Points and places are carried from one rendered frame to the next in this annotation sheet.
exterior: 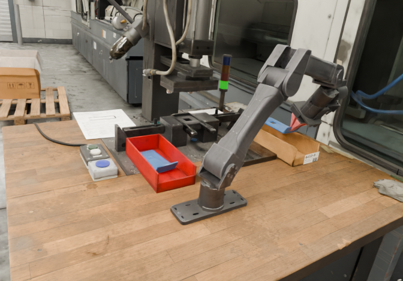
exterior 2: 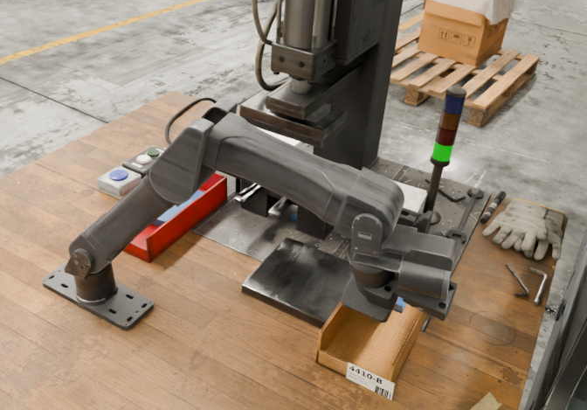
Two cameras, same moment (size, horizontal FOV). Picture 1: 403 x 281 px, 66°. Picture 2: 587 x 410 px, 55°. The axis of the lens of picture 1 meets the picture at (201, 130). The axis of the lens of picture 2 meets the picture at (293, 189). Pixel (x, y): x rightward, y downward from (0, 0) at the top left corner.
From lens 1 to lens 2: 104 cm
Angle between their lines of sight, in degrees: 54
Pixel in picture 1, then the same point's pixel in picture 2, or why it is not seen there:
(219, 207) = (84, 299)
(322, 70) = (299, 191)
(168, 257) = not seen: outside the picture
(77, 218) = (20, 211)
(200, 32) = (289, 32)
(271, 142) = not seen: hidden behind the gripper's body
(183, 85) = (256, 117)
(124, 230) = (11, 247)
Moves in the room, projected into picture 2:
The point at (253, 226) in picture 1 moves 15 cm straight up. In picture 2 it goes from (72, 350) to (55, 279)
